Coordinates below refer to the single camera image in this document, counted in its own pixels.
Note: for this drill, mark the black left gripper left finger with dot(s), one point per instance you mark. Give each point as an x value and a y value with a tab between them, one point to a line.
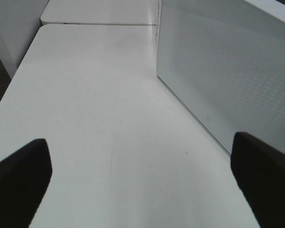
24	179

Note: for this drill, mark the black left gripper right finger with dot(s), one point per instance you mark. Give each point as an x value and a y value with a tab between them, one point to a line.
259	170

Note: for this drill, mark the white microwave door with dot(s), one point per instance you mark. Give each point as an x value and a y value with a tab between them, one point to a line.
225	60

